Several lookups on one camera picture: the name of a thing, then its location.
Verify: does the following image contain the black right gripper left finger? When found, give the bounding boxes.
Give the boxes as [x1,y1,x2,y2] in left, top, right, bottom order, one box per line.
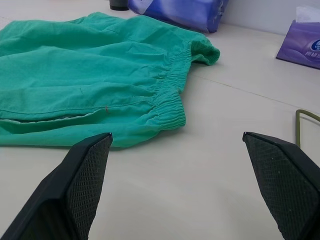
[0,132,113,240]

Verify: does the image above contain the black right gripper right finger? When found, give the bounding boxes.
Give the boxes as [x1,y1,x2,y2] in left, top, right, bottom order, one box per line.
[242,131,320,240]

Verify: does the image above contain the green wire frame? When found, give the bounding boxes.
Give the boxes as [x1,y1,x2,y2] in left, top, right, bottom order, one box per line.
[295,109,320,148]

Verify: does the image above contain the green elastic-waist shorts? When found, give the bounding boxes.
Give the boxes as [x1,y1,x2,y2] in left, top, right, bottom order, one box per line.
[0,13,221,152]

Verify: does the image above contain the purple tissue box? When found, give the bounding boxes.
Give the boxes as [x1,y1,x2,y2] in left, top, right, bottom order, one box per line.
[275,5,320,70]

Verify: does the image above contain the blue tissue multipack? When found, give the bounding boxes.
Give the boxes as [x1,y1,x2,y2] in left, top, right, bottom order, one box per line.
[126,0,230,34]

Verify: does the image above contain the dark cylindrical container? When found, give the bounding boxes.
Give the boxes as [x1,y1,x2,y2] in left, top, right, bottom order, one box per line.
[109,0,130,11]

